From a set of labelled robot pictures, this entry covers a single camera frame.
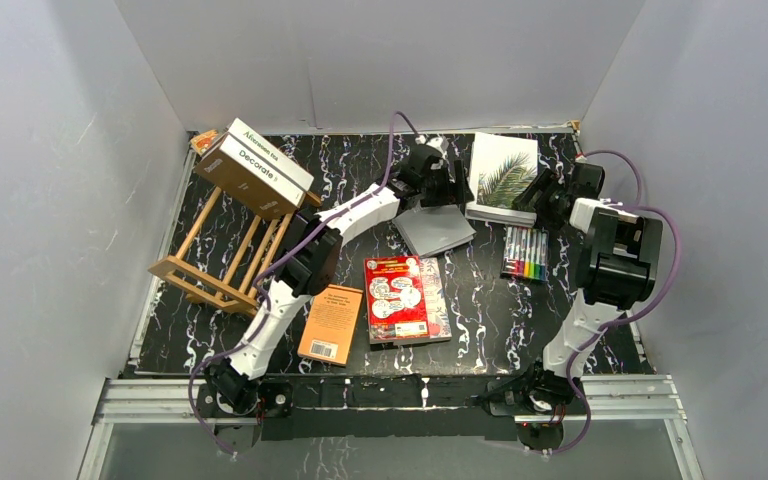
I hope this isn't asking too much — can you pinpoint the grey book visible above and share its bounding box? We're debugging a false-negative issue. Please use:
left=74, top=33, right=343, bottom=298
left=393, top=205, right=476, bottom=258

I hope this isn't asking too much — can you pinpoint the white palm leaf book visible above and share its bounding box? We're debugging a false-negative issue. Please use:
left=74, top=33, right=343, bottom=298
left=465, top=132, right=539, bottom=227

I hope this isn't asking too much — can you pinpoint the white Afternoon tea book box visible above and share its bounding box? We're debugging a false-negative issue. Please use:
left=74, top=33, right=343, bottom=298
left=227, top=118, right=313, bottom=191

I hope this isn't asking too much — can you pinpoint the brown Decorate Furniture book box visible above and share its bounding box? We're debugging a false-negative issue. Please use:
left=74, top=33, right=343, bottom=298
left=195, top=133, right=313, bottom=220

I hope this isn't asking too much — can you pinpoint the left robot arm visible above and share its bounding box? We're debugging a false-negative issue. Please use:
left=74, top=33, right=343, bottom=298
left=199, top=144, right=474, bottom=416

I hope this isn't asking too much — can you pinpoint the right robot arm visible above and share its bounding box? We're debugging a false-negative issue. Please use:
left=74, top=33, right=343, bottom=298
left=479, top=163, right=663, bottom=416

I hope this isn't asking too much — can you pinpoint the coloured marker pen pack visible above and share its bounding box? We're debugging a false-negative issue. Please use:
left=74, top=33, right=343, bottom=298
left=501, top=226, right=549, bottom=282

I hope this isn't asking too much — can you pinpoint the red comic treehouse book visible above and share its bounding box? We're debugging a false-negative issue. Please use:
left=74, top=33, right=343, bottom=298
left=363, top=256, right=430, bottom=345

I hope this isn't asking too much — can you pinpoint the floral patterned book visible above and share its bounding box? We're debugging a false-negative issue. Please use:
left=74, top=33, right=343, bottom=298
left=412, top=256, right=452, bottom=344

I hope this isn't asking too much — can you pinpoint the orange paperback book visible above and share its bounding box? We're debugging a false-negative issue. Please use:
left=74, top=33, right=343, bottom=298
left=297, top=285, right=363, bottom=367

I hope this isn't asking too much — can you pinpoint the small orange card pack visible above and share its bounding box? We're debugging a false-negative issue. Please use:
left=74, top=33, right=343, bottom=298
left=190, top=129, right=219, bottom=155

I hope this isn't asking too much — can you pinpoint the wooden book rack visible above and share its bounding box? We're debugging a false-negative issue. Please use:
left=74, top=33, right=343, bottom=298
left=148, top=187, right=292, bottom=315

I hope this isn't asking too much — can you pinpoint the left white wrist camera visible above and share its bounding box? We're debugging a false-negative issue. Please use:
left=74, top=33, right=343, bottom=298
left=416, top=135, right=449, bottom=154

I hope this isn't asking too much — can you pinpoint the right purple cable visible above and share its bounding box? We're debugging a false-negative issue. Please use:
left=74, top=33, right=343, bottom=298
left=549, top=148, right=682, bottom=456

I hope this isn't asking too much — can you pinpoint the aluminium front rail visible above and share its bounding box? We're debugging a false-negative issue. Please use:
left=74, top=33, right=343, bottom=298
left=95, top=375, right=686, bottom=423

